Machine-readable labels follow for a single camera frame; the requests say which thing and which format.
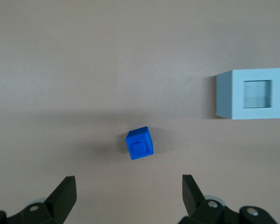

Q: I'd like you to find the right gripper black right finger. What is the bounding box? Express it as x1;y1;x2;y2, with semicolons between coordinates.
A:
178;174;239;224

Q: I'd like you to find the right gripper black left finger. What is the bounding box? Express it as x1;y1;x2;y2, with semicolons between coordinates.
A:
7;176;77;224

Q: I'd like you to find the blue plastic block part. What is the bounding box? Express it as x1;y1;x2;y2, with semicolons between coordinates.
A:
125;126;155;161

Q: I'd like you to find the gray square base block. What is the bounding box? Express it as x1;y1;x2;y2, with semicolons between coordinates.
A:
215;68;280;120

